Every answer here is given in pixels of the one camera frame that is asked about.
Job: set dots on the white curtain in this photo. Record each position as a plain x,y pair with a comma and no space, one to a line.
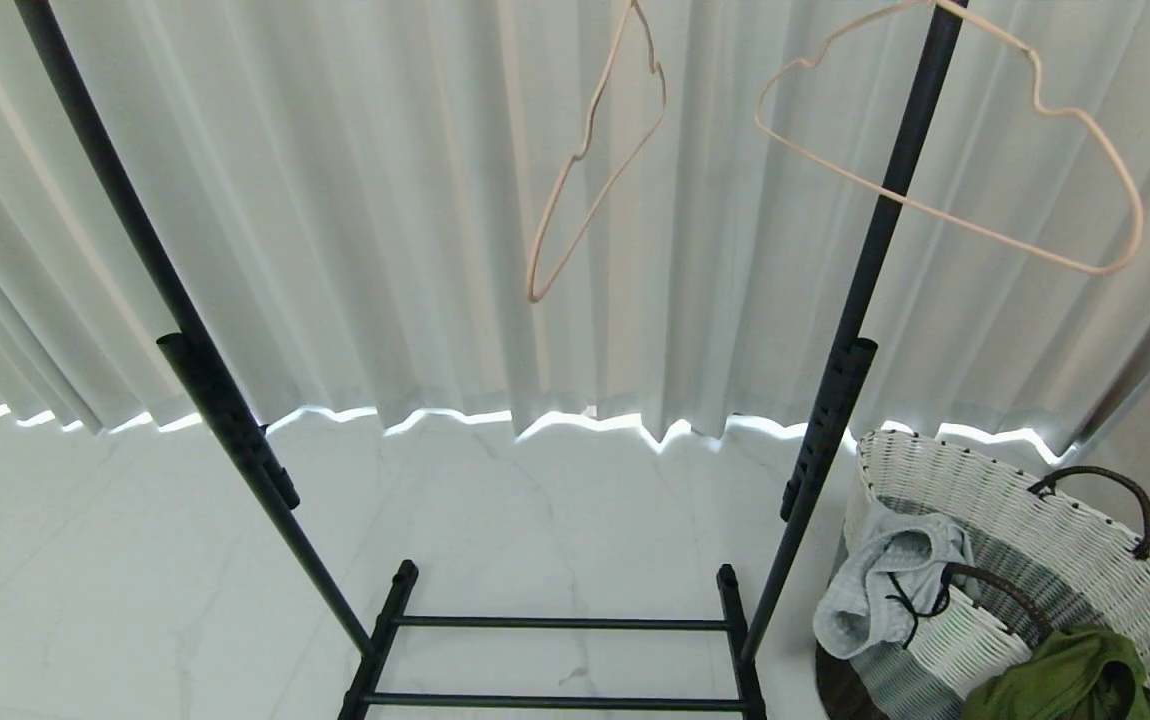
335,200

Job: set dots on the pale grey shorts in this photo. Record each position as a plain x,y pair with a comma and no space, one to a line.
865,590

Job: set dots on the black clothes rack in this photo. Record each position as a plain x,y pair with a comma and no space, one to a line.
222,410

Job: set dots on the white laundry basket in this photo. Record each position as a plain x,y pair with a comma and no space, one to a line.
985,500

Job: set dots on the pink clothes hanger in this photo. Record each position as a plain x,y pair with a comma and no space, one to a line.
600,205
1035,247

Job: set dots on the green shirt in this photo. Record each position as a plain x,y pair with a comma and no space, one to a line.
1065,680

